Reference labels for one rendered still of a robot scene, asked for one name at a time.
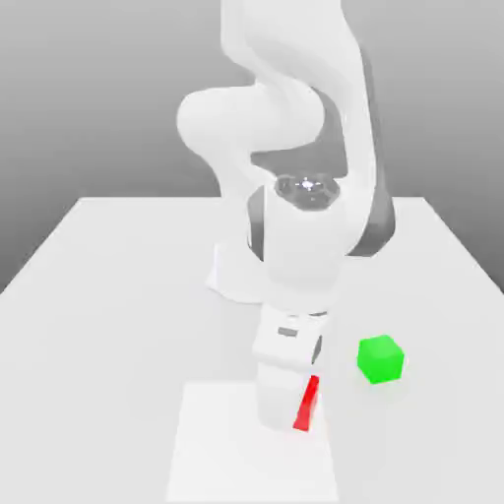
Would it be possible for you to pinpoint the small red cube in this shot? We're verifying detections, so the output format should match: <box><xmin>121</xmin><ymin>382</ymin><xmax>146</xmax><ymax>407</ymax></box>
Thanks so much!
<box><xmin>291</xmin><ymin>374</ymin><xmax>321</xmax><ymax>433</ymax></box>

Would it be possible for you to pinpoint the small green cube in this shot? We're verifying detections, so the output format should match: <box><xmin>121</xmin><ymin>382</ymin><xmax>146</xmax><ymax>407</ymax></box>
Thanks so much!
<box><xmin>356</xmin><ymin>334</ymin><xmax>406</xmax><ymax>386</ymax></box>

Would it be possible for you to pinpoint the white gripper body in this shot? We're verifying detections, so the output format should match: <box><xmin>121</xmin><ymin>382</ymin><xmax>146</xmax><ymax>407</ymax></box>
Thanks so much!
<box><xmin>255</xmin><ymin>360</ymin><xmax>316</xmax><ymax>433</ymax></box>

